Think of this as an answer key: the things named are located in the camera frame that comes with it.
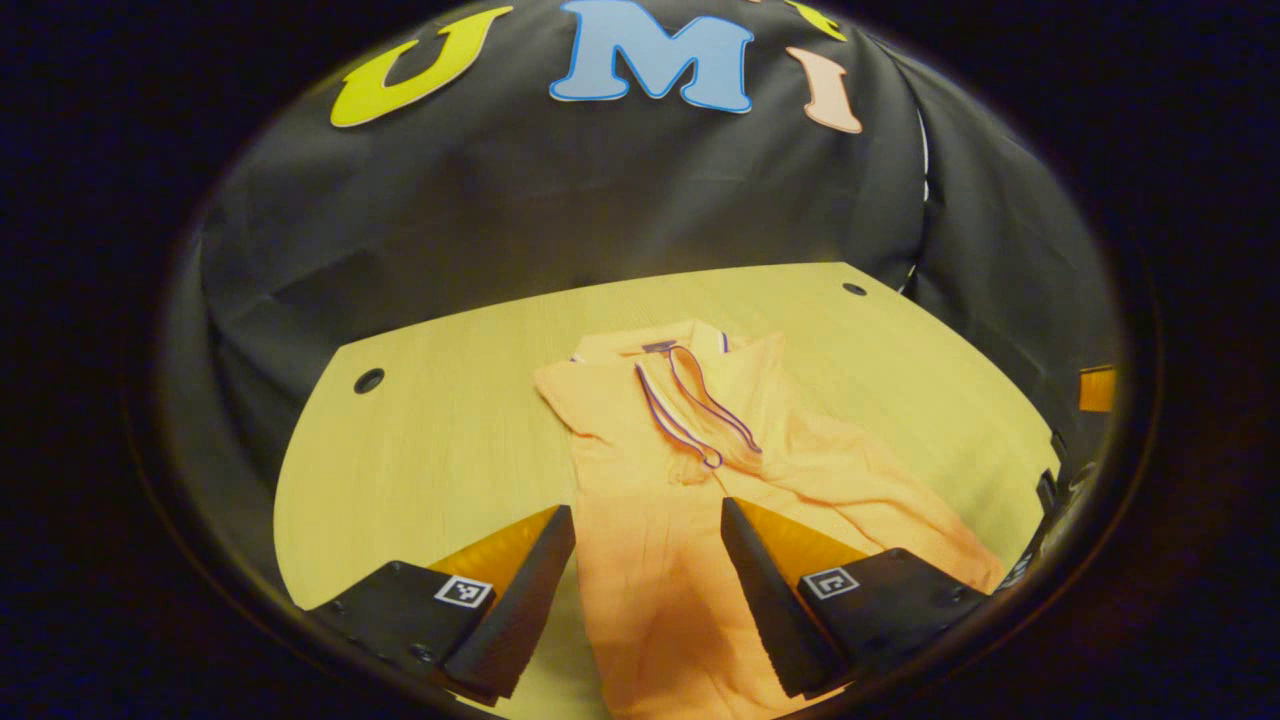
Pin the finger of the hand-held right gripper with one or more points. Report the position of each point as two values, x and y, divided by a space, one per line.
1097 390

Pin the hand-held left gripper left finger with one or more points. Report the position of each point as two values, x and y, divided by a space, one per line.
525 610

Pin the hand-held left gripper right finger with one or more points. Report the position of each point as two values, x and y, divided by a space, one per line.
765 600

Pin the orange T-shirt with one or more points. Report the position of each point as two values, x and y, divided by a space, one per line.
650 560

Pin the black backdrop cloth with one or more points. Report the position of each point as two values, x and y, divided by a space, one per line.
600 200

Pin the black camera on stand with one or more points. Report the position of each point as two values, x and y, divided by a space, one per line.
1050 490

